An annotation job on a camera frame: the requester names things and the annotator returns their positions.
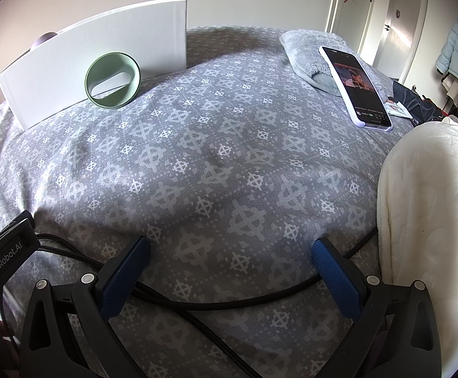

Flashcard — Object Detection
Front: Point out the smartphone in white case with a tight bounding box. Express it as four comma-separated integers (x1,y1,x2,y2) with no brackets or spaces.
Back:
319,46,393,131

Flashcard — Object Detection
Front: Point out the grey patterned bedsheet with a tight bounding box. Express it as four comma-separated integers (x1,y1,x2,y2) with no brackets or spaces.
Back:
0,26,415,378

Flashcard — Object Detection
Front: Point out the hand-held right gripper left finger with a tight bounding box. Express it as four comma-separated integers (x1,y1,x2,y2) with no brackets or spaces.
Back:
19,235,151,378

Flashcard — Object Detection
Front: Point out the pale green ring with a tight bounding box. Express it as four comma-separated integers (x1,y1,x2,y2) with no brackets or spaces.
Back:
85,52,140,109

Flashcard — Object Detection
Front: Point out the dark clothing pile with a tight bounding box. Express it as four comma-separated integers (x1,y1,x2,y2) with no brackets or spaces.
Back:
392,81,450,127

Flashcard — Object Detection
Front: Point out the white fleece blanket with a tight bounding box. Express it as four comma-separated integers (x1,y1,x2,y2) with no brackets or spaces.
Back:
376,120,458,378

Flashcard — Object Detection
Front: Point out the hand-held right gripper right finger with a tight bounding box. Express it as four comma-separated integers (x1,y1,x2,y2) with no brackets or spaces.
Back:
311,238,442,378

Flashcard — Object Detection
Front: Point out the purple mug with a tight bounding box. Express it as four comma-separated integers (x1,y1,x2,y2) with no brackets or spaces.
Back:
29,31,59,50

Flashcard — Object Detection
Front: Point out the black braided cable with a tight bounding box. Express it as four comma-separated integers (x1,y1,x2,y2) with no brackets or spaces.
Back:
36,228,377,312
36,244,263,378

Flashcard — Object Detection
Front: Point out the small paper packet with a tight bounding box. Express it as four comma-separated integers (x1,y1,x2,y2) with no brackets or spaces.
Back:
384,98,413,119

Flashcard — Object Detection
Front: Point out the white door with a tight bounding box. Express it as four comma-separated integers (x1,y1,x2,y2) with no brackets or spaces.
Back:
325,0,379,60
372,0,429,80

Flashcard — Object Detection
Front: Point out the white cardboard box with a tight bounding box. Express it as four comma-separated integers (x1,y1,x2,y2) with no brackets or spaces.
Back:
0,0,188,131

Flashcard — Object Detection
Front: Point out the grey fluffy slipper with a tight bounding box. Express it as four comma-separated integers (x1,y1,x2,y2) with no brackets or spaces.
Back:
279,29,357,95

